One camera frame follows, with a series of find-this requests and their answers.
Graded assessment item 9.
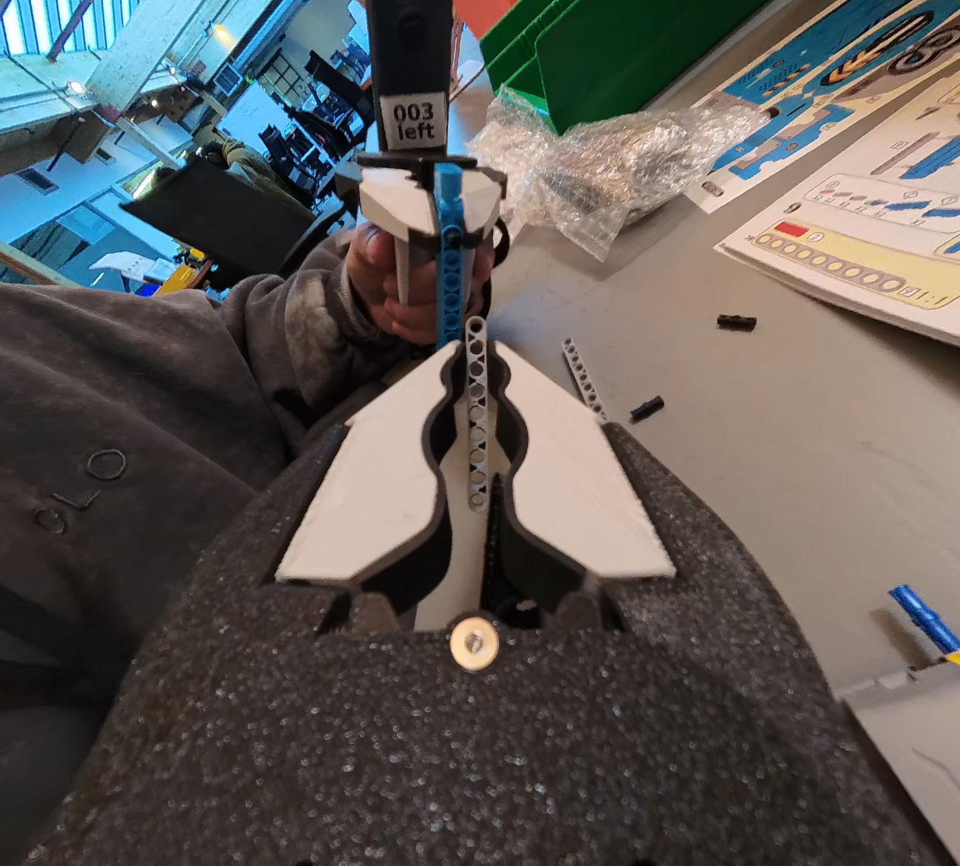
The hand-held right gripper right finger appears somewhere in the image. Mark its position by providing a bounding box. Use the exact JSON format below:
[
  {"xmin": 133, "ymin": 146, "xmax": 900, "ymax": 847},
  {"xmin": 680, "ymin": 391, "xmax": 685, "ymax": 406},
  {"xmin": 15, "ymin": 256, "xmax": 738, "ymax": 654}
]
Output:
[{"xmin": 484, "ymin": 343, "xmax": 678, "ymax": 590}]

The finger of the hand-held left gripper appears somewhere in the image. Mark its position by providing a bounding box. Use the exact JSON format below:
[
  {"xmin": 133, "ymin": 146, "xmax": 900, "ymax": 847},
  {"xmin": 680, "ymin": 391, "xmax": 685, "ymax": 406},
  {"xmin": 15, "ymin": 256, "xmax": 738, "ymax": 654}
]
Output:
[
  {"xmin": 459, "ymin": 172, "xmax": 504, "ymax": 231},
  {"xmin": 358, "ymin": 178, "xmax": 441, "ymax": 239}
]

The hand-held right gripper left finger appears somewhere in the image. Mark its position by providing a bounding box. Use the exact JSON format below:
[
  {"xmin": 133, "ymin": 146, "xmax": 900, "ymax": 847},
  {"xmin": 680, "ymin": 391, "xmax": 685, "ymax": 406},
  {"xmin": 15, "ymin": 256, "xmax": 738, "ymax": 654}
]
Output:
[{"xmin": 276, "ymin": 343, "xmax": 463, "ymax": 591}]

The blue perforated building beam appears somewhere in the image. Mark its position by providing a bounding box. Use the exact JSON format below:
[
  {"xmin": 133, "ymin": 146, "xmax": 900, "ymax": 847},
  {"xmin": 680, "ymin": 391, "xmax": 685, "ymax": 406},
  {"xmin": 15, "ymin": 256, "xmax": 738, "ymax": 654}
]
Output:
[{"xmin": 433, "ymin": 161, "xmax": 468, "ymax": 351}]

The grey perforated building beam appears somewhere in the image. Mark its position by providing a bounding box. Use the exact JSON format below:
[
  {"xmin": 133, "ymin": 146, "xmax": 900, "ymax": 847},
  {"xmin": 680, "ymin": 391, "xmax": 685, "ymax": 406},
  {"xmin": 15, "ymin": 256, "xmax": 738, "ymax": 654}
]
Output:
[
  {"xmin": 560, "ymin": 337, "xmax": 611, "ymax": 425},
  {"xmin": 460, "ymin": 315, "xmax": 491, "ymax": 513}
]

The person's left forearm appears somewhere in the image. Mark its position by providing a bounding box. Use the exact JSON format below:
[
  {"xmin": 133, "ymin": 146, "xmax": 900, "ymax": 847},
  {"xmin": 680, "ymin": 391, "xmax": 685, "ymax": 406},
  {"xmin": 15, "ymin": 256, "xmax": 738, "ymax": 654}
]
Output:
[{"xmin": 210, "ymin": 229, "xmax": 423, "ymax": 434}]

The grey desk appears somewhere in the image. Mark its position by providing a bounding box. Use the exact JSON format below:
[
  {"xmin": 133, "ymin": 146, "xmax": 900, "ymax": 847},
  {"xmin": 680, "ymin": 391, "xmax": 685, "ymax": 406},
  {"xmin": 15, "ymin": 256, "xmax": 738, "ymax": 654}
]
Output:
[{"xmin": 442, "ymin": 0, "xmax": 960, "ymax": 866}]

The person's left hand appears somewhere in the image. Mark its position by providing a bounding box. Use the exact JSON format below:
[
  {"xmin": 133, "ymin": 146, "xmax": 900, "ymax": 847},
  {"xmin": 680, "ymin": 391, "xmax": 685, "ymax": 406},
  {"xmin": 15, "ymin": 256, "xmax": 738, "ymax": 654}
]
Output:
[{"xmin": 345, "ymin": 226, "xmax": 498, "ymax": 347}]

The clear bubble wrap bag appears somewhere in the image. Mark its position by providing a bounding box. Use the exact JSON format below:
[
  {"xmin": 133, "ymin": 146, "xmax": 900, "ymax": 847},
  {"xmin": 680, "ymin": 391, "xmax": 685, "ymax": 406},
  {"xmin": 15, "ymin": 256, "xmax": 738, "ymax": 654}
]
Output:
[{"xmin": 471, "ymin": 85, "xmax": 771, "ymax": 265}]

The olive jacket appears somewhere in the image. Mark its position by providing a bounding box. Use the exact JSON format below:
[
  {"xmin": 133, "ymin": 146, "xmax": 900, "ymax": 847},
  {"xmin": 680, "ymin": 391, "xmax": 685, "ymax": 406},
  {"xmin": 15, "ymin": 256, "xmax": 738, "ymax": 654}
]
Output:
[{"xmin": 197, "ymin": 137, "xmax": 288, "ymax": 197}]

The black mesh office chair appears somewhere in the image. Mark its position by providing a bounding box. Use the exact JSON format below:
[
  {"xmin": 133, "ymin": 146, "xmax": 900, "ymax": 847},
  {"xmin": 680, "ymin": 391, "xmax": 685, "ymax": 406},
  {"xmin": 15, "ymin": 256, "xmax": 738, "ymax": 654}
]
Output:
[{"xmin": 118, "ymin": 152, "xmax": 351, "ymax": 295}]

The yellow plastic bin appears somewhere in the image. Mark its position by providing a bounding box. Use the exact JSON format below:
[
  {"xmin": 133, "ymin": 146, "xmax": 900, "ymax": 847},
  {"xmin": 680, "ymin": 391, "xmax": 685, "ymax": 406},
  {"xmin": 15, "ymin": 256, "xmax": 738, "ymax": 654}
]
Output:
[{"xmin": 152, "ymin": 263, "xmax": 201, "ymax": 299}]

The green plastic bin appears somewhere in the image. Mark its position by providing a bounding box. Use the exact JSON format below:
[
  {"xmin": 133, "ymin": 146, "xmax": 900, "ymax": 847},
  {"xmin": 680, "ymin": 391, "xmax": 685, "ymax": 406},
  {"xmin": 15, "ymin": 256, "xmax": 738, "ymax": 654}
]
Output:
[{"xmin": 478, "ymin": 0, "xmax": 835, "ymax": 137}]

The person's dark jacket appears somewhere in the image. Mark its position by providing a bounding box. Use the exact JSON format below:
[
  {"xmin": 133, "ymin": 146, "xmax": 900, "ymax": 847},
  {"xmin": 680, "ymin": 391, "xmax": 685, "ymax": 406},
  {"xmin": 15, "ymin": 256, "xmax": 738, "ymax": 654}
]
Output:
[{"xmin": 0, "ymin": 281, "xmax": 301, "ymax": 866}]

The blue sticker sheet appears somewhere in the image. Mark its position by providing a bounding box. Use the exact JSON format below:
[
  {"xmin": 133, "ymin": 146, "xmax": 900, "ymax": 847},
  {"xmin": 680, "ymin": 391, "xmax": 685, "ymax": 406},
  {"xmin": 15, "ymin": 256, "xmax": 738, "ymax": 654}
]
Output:
[{"xmin": 686, "ymin": 0, "xmax": 960, "ymax": 216}]

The open instruction booklet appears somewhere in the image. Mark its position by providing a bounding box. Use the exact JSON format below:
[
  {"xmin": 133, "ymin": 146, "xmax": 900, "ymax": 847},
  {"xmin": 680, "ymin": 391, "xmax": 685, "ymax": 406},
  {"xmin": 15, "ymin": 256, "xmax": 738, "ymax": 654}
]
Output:
[{"xmin": 714, "ymin": 67, "xmax": 960, "ymax": 347}]

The grey black motor block assembly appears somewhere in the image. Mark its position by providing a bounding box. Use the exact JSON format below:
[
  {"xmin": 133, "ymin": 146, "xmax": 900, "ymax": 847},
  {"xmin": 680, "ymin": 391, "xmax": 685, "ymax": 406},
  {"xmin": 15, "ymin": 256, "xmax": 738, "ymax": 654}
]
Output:
[{"xmin": 834, "ymin": 583, "xmax": 960, "ymax": 866}]

